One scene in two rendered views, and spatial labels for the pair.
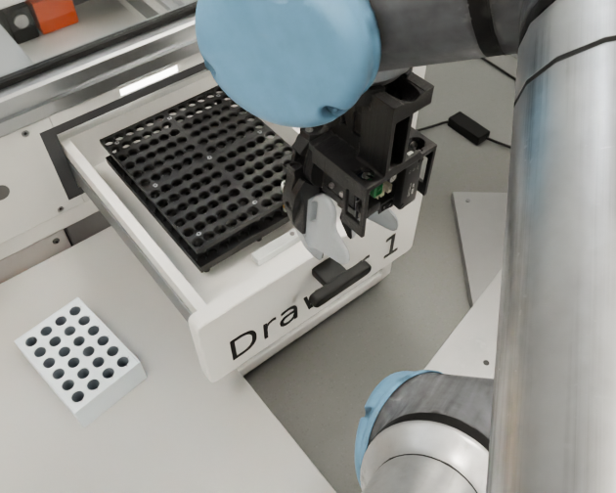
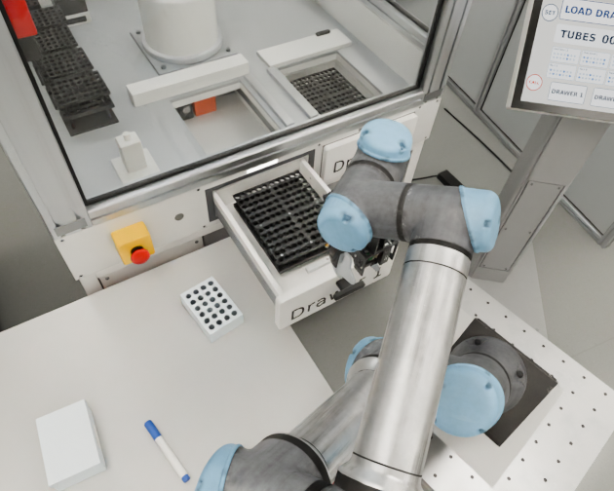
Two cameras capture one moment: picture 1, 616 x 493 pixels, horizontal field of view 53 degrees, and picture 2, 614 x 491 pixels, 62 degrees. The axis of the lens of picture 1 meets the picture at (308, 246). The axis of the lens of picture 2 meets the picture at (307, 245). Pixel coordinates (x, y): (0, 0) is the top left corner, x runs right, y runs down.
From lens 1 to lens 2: 0.42 m
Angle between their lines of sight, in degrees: 2
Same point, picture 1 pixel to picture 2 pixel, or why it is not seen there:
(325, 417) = (326, 363)
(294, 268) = (327, 281)
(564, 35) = (413, 255)
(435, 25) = (388, 234)
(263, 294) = (311, 291)
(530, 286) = (394, 315)
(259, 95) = (333, 242)
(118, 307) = (230, 283)
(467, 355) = not seen: hidden behind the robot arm
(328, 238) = (346, 271)
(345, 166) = not seen: hidden behind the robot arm
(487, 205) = not seen: hidden behind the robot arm
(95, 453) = (216, 356)
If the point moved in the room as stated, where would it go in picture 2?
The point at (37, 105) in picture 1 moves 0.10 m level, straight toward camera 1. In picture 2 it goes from (207, 176) to (219, 209)
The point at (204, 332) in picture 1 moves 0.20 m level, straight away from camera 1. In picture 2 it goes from (283, 305) to (268, 226)
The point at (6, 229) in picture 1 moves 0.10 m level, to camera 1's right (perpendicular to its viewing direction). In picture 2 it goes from (176, 234) to (218, 240)
